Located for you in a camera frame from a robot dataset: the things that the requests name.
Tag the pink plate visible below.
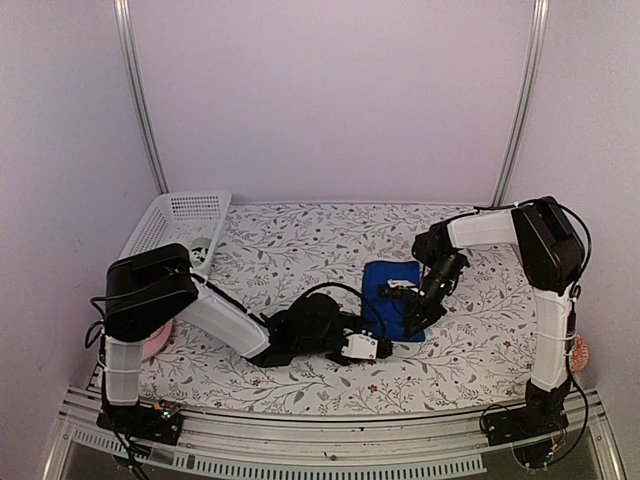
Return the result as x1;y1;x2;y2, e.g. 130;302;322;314
142;321;173;361

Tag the aluminium front rail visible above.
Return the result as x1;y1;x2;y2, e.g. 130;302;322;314
44;387;630;479

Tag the blue towel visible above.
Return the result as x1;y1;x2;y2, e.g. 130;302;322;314
361;260;425;343

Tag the white plastic basket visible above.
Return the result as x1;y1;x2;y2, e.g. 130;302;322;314
120;190;232;278

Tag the aluminium frame post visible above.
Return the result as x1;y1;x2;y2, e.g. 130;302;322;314
113;0;169;194
491;0;550;207

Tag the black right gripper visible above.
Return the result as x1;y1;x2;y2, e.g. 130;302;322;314
403;253;465;339

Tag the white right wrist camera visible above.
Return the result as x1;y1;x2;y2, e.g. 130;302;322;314
377;279;418;299

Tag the orange patterned round object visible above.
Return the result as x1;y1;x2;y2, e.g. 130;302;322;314
569;335;590;373

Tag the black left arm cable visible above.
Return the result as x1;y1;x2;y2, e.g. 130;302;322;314
294;282;389;341

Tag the light green towel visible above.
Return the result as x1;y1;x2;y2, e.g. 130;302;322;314
189;237;215;270

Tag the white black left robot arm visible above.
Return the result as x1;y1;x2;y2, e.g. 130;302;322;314
91;243;379;434

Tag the left aluminium frame post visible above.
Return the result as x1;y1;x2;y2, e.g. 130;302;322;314
113;0;169;194

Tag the right aluminium frame post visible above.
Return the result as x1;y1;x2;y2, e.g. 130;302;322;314
491;0;550;207

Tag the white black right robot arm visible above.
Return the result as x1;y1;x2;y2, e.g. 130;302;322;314
403;196;592;436

